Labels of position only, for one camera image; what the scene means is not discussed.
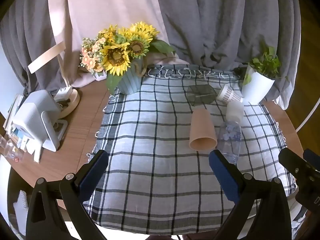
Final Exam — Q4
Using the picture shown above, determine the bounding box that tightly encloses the houndstooth patterned paper cup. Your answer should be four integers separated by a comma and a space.
216, 85, 243, 104

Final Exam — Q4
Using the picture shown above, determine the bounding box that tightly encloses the white frosted cup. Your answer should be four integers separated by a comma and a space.
226, 101, 244, 124

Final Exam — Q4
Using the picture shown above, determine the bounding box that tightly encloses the pink plastic cup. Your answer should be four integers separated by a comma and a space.
189, 108, 217, 151

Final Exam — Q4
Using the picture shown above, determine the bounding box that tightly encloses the dark smoky glass cup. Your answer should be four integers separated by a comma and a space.
186, 85, 216, 106

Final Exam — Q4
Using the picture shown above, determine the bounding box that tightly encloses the spiral notebook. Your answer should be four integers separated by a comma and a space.
13, 190, 29, 236

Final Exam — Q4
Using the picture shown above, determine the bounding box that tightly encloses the clear printed plastic bottle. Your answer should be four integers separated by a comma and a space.
216, 121, 241, 165

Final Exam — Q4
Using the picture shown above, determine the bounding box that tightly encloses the clear plastic container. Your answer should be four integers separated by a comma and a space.
1, 135, 24, 162

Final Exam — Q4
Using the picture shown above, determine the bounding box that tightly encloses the white ribbed plant pot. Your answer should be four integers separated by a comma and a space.
241, 66, 274, 105

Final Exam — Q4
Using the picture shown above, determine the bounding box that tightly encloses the white box appliance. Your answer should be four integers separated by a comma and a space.
13, 90, 68, 152

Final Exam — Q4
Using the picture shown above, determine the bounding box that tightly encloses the green leafy plant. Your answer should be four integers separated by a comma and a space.
248, 46, 281, 80

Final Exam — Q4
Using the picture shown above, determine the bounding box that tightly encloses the checkered grey white tablecloth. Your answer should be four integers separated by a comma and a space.
83, 64, 297, 236

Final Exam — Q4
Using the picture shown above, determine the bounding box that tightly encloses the white desk lamp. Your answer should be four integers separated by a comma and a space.
28, 41, 80, 119

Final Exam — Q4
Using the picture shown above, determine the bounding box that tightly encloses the blue ribbed flower vase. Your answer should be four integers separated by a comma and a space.
117, 57, 146, 95

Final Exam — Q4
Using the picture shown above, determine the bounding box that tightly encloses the grey curtain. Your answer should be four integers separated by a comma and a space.
1, 0, 301, 109

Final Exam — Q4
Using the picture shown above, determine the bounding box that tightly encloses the yellow sunflower bouquet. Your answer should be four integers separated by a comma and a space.
80, 21, 175, 95

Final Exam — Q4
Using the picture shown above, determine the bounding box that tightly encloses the pink curtain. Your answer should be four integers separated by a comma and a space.
48, 0, 182, 88

